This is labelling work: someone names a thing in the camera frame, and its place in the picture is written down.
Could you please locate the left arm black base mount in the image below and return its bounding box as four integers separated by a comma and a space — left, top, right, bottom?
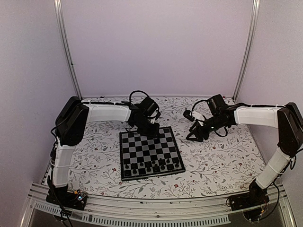
46, 184, 88, 210

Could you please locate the aluminium frame post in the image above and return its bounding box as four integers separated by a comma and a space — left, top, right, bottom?
232, 0, 260, 101
53, 0, 83, 99

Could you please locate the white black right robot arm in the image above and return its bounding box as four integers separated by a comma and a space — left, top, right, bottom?
183, 94, 303, 206

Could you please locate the front aluminium frame rail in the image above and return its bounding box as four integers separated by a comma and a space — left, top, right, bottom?
20, 183, 297, 227

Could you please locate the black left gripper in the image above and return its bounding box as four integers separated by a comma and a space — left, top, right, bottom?
134, 118, 160, 139

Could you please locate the black and grey chessboard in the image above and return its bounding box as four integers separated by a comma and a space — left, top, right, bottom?
119, 126, 186, 182

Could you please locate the right rear aluminium frame post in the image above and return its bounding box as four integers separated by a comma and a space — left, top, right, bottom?
232, 0, 260, 101

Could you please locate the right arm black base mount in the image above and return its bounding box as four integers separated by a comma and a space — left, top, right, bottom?
226, 180, 269, 222

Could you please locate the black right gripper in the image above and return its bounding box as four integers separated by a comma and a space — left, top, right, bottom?
186, 113, 226, 143

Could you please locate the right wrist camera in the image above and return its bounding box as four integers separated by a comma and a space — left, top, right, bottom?
183, 109, 206, 122

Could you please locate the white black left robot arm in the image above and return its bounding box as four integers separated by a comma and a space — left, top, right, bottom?
51, 96, 160, 205

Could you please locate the floral patterned table mat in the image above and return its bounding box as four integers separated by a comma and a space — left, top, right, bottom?
44, 96, 269, 199

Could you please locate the left rear aluminium frame post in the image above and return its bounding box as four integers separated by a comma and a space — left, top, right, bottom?
53, 0, 83, 99

